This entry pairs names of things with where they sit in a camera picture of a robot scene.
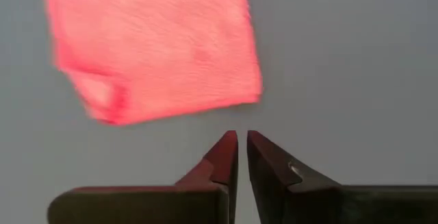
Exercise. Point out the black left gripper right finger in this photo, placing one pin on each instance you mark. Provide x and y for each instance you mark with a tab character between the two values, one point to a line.
308	203

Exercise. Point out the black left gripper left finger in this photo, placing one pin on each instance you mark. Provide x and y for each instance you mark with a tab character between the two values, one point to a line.
191	203

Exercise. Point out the pink terry towel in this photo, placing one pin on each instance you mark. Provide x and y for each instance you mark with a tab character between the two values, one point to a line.
154	46

